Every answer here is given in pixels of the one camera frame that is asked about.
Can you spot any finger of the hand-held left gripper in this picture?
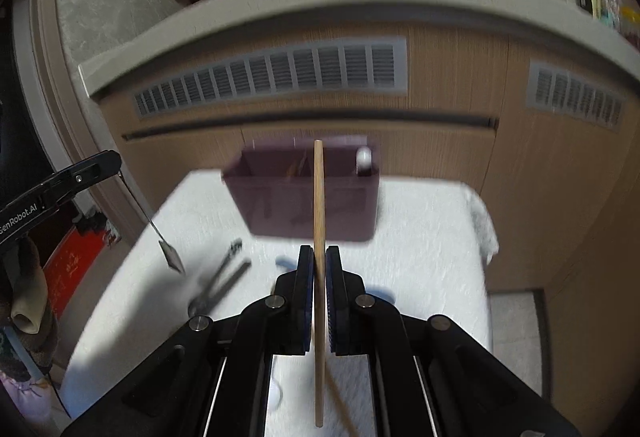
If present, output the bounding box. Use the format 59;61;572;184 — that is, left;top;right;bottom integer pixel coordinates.
42;150;124;207

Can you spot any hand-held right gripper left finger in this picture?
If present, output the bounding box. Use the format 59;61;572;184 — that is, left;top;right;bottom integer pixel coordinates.
60;244;316;437

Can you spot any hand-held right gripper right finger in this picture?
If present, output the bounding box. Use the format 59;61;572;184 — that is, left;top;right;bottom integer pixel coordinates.
326;246;583;437

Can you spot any black spoon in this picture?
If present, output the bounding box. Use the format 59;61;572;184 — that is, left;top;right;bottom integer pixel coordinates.
187;237;253;318

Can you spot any purple utensil holder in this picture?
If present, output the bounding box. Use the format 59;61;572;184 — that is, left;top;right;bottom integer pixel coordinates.
221;136;382;244

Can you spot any slim metal utensil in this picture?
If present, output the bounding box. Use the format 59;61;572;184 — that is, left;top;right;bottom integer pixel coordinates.
117;170;187;275

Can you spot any person's left hand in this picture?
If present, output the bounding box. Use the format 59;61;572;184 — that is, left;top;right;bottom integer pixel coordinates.
0;237;57;368

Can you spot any red box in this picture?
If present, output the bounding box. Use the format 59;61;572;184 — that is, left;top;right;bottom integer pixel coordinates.
42;224;123;318

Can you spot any white table cloth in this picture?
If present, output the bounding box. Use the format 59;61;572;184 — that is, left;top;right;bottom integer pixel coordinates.
60;170;501;437

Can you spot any white utensil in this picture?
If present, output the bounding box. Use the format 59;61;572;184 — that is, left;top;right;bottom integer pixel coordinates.
355;146;375;176

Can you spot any floral cloth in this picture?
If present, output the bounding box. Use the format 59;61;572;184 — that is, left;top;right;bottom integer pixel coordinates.
0;324;66;420

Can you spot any long grey vent grille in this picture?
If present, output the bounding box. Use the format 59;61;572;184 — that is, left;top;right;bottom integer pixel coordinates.
132;37;409;120

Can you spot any wooden cabinet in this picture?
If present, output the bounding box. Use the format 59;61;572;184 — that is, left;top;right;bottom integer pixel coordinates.
90;24;640;425

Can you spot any short grey vent grille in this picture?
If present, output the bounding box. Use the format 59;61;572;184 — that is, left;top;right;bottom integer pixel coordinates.
527;60;627;134

